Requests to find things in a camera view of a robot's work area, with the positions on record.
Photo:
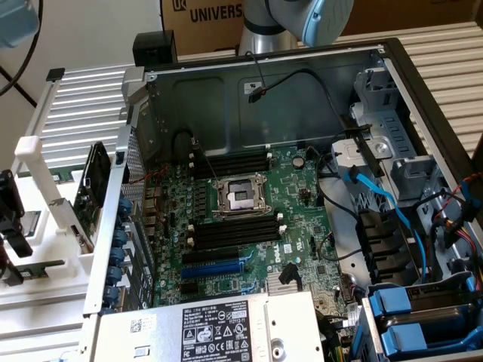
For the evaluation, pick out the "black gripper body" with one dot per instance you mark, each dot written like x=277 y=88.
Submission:
x=9 y=203

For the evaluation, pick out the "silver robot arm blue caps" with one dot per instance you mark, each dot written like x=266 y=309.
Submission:
x=264 y=34

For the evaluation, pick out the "green RAM stick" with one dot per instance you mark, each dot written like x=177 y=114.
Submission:
x=35 y=273
x=68 y=176

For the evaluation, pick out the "black RAM slot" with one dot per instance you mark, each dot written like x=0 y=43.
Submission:
x=237 y=235
x=241 y=221
x=234 y=167
x=239 y=228
x=235 y=242
x=237 y=157
x=235 y=162
x=232 y=173

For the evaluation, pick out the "white parts rack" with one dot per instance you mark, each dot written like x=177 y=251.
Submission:
x=49 y=234

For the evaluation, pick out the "black graphics card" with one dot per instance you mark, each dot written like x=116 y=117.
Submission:
x=92 y=188

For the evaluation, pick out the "black table end cap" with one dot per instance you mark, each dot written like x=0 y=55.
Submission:
x=55 y=73

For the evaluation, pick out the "short black expansion slot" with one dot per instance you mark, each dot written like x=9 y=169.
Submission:
x=189 y=288

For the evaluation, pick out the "long black expansion slot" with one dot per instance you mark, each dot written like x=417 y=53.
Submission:
x=211 y=257

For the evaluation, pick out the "blue expansion slot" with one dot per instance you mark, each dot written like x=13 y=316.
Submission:
x=211 y=270

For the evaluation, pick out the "thin metal locking lever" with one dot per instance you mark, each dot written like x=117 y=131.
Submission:
x=205 y=162

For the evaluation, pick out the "grey power supply with labels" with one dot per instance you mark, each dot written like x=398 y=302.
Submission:
x=211 y=332

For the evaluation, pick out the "small black box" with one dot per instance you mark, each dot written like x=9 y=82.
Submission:
x=154 y=47

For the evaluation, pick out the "metal CPU socket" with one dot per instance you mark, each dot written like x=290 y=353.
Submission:
x=237 y=194

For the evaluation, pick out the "printed Universal Robots cardboard box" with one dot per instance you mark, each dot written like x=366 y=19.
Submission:
x=203 y=22

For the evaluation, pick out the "silver chipset heat sink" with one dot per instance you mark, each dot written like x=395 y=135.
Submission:
x=287 y=288

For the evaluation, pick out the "green Dell motherboard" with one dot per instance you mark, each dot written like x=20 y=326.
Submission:
x=298 y=211

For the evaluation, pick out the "round coin battery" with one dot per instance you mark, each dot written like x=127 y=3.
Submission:
x=299 y=162

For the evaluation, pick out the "open grey PC case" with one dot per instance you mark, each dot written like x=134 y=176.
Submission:
x=370 y=124

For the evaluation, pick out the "grey metal disk bay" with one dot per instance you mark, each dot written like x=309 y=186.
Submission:
x=392 y=124

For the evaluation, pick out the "blue disk bay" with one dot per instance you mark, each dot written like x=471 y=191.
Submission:
x=415 y=320

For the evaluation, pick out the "plain brown cardboard box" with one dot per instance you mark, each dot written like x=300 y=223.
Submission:
x=415 y=15

